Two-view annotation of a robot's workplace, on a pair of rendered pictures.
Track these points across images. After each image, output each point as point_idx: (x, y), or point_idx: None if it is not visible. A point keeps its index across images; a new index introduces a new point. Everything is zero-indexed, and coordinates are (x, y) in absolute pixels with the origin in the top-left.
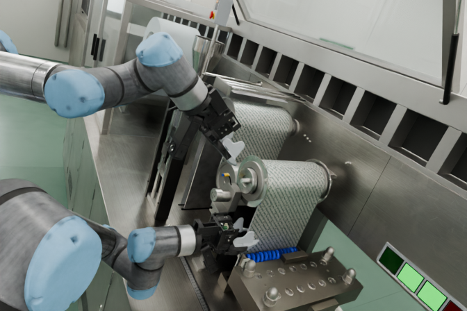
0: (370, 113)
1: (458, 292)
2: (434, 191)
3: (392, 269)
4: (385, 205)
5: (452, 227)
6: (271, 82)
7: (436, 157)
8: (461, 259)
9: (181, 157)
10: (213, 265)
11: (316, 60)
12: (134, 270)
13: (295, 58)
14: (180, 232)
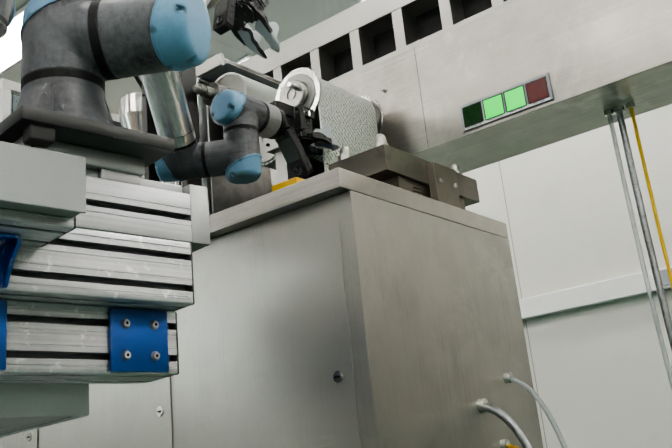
0: (377, 56)
1: (525, 75)
2: (460, 34)
3: (478, 119)
4: (437, 84)
5: (488, 42)
6: None
7: (444, 16)
8: (509, 54)
9: (232, 24)
10: (306, 158)
11: (293, 51)
12: (233, 135)
13: (266, 70)
14: None
